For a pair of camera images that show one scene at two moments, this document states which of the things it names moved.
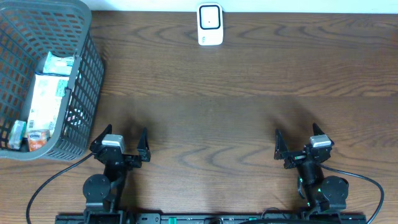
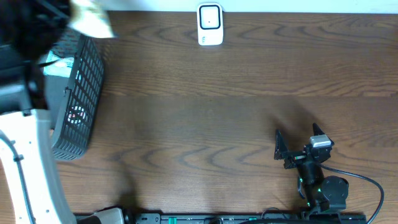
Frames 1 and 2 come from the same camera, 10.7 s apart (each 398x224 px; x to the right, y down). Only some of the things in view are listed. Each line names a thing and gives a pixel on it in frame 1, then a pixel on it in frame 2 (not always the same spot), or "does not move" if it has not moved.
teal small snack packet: x=58 y=65 does not move
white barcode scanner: x=210 y=23 does not move
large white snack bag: x=48 y=93 → x=90 y=18
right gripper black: x=282 y=153 does not move
